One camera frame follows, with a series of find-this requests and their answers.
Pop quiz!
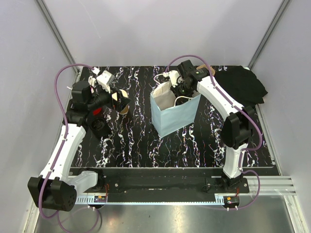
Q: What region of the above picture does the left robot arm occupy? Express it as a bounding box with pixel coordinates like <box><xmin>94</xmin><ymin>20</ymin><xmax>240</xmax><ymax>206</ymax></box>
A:
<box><xmin>27</xmin><ymin>81</ymin><xmax>130</xmax><ymax>212</ymax></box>

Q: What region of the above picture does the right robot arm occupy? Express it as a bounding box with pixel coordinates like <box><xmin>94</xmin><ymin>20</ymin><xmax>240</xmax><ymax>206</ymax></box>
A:
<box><xmin>171</xmin><ymin>60</ymin><xmax>255</xmax><ymax>193</ymax></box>

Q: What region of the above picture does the black cloth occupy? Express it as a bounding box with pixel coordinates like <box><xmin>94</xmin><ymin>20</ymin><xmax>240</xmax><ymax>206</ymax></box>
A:
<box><xmin>214</xmin><ymin>66</ymin><xmax>268</xmax><ymax>107</ymax></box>

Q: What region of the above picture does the red cup with stirrers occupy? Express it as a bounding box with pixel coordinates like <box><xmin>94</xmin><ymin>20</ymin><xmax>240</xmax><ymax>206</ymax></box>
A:
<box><xmin>65</xmin><ymin>76</ymin><xmax>104</xmax><ymax>116</ymax></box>

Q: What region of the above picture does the stack of pulp cup carriers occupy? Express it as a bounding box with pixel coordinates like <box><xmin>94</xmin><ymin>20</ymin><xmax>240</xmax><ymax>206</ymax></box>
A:
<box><xmin>196</xmin><ymin>65</ymin><xmax>216</xmax><ymax>76</ymax></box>

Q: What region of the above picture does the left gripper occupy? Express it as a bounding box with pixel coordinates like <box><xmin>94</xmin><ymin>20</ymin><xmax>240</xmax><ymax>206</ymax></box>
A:
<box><xmin>87</xmin><ymin>84</ymin><xmax>131</xmax><ymax>112</ymax></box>

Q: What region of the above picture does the light blue paper bag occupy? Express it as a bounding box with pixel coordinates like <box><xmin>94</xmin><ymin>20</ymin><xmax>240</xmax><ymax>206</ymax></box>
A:
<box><xmin>150</xmin><ymin>80</ymin><xmax>201</xmax><ymax>138</ymax></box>

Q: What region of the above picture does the stack of black lids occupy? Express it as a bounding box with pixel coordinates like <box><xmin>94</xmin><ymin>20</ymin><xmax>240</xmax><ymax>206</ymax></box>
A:
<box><xmin>90</xmin><ymin>117</ymin><xmax>111</xmax><ymax>140</ymax></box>

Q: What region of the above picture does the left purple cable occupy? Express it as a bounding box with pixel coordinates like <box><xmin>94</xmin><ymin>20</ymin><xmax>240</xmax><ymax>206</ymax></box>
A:
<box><xmin>38</xmin><ymin>63</ymin><xmax>103</xmax><ymax>233</ymax></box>

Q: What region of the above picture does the stack of paper cups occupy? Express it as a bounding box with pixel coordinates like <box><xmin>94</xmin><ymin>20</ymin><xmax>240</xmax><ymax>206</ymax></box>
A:
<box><xmin>120</xmin><ymin>89</ymin><xmax>129</xmax><ymax>115</ymax></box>

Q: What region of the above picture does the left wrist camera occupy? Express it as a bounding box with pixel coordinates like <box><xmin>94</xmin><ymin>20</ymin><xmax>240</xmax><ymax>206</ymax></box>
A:
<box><xmin>92</xmin><ymin>67</ymin><xmax>115</xmax><ymax>93</ymax></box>

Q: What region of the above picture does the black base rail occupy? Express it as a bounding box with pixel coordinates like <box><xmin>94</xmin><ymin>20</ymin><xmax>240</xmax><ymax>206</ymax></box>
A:
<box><xmin>77</xmin><ymin>167</ymin><xmax>250</xmax><ymax>203</ymax></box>

